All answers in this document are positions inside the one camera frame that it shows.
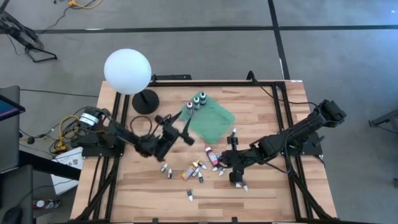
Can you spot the red white can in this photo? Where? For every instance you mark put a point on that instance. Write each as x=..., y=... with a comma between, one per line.
x=46, y=204

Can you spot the white cardboard box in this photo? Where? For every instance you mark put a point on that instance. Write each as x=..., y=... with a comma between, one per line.
x=65, y=180

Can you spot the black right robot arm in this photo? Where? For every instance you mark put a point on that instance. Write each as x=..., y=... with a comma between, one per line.
x=298, y=133

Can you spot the black computer monitor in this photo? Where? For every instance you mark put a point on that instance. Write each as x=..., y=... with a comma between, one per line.
x=7, y=107

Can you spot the orange yellow cap coloring bottle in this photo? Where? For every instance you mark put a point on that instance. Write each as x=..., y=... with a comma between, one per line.
x=189, y=171

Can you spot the small blue label dropper bottle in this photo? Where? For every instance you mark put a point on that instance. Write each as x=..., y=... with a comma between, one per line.
x=218, y=155

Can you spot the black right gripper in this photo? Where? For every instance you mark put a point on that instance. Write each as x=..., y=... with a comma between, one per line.
x=239, y=158

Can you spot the small green label dropper bottle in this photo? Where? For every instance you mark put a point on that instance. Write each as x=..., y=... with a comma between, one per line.
x=195, y=172

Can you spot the white globe table lamp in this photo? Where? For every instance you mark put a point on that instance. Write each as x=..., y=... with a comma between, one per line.
x=127, y=71

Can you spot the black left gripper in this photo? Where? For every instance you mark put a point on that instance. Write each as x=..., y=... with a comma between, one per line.
x=172, y=133

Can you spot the black clamp bracket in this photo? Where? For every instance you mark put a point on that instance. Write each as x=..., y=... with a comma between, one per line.
x=155, y=220
x=234, y=220

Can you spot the pink cap food coloring bottle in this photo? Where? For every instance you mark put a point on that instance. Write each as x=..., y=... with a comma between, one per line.
x=212, y=156

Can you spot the black folded stand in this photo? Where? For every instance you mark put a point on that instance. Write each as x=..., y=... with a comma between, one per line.
x=18, y=31

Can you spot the dark grey desk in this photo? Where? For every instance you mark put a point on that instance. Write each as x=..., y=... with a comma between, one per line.
x=9, y=140

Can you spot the green translucent plastic tray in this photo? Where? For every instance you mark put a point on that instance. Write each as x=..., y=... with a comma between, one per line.
x=214, y=121

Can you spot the black aluminium table frame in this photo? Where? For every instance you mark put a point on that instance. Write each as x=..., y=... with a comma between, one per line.
x=202, y=83

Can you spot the black computer mouse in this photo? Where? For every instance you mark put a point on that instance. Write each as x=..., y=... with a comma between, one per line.
x=11, y=216

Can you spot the black cap food coloring bottle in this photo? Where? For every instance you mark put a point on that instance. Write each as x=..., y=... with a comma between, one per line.
x=202, y=95

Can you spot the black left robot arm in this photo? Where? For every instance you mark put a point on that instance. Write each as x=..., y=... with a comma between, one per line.
x=124, y=137

